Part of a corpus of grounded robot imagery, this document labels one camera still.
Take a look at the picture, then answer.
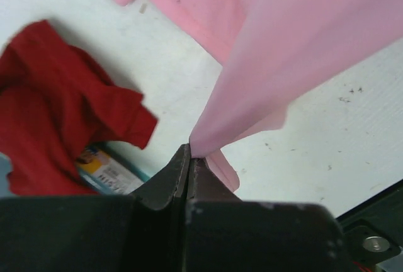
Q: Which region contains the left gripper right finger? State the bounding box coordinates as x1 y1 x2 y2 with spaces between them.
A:
185 159 346 271

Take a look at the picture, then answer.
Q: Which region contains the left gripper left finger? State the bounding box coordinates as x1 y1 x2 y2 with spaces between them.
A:
1 144 190 271

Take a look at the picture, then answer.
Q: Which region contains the pink t shirt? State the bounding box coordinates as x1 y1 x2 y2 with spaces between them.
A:
114 0 402 191

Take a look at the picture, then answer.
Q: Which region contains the teal plastic bin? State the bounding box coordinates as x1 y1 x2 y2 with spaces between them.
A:
75 142 150 195

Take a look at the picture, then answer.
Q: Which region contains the red t shirt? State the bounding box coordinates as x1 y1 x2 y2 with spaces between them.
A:
1 20 157 196

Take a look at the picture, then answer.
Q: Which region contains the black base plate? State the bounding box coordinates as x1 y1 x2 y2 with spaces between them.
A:
337 181 402 271

